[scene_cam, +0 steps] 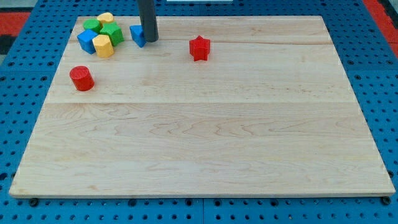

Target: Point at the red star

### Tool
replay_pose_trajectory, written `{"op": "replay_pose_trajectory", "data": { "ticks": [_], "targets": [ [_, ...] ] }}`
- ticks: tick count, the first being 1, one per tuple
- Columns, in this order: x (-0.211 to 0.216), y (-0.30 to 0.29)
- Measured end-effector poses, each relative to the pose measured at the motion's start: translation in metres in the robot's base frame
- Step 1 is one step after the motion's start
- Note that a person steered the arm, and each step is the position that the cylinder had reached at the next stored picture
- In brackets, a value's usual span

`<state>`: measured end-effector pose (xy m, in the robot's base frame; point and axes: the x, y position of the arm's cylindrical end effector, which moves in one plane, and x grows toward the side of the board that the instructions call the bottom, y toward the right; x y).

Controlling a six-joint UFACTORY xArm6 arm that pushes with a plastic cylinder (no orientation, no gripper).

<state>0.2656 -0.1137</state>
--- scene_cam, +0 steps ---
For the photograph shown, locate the red star block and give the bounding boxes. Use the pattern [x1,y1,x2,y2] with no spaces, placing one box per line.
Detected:
[189,35,211,61]

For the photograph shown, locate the green cylinder block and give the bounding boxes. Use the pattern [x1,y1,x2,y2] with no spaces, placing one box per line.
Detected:
[83,19,101,34]

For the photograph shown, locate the blue triangular block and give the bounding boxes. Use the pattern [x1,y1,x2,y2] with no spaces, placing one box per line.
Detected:
[129,25,146,48]

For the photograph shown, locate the yellow rounded block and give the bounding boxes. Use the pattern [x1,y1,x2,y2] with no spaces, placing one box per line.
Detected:
[96,12,114,26]

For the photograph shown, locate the blue cube block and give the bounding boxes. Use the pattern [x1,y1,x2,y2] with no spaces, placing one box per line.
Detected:
[77,29,98,54]

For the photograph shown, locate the red cylinder block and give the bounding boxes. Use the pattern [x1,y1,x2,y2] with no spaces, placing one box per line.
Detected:
[70,65,95,91]

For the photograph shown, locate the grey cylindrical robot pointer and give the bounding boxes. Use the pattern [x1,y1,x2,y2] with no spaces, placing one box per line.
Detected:
[137,0,159,42]

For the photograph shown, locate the light wooden board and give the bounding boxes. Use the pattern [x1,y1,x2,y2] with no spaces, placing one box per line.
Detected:
[9,16,396,198]

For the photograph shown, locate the green hexagonal block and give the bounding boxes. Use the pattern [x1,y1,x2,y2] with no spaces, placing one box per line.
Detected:
[100,22,124,46]

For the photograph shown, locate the yellow hexagonal block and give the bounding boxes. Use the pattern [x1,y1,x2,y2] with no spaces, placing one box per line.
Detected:
[93,34,114,58]

